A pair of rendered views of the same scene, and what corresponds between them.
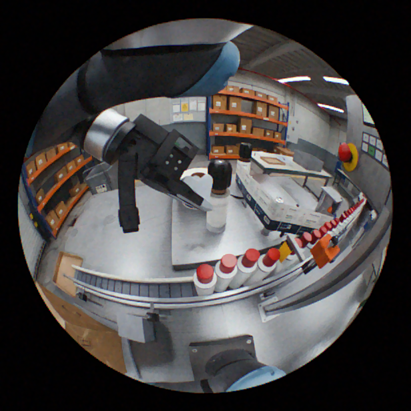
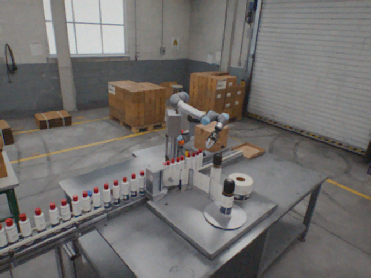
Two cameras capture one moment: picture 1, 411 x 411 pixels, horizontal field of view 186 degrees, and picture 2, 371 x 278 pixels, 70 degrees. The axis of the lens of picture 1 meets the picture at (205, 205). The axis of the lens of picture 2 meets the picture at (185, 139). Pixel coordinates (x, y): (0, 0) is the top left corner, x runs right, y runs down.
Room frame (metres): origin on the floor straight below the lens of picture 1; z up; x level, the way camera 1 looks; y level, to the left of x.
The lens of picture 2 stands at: (1.85, -1.40, 2.13)
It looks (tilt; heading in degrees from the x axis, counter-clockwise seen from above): 23 degrees down; 145
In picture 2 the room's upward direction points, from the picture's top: 3 degrees clockwise
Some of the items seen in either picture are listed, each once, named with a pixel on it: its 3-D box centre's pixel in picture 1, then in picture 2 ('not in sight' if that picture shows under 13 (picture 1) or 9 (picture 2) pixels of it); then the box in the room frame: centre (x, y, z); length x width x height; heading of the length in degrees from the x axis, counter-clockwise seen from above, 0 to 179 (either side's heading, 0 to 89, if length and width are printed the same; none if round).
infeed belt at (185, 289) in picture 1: (251, 280); (186, 176); (0.12, -0.17, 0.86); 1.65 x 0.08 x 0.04; 100
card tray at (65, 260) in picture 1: (65, 271); (248, 149); (-0.04, 0.81, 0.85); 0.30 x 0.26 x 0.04; 100
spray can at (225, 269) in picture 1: (223, 276); (196, 161); (0.11, -0.05, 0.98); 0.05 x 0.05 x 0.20
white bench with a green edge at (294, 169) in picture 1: (291, 181); not in sight; (1.82, -1.62, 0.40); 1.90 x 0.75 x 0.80; 96
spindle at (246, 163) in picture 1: (243, 164); (227, 197); (0.75, -0.24, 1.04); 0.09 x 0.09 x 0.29
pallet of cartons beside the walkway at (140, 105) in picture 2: not in sight; (136, 104); (-3.64, 0.98, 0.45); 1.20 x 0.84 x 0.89; 8
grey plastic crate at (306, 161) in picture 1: (309, 161); not in sight; (1.77, -1.89, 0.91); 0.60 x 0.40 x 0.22; 99
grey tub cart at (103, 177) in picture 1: (105, 182); not in sight; (1.74, 1.95, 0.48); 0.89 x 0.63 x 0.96; 25
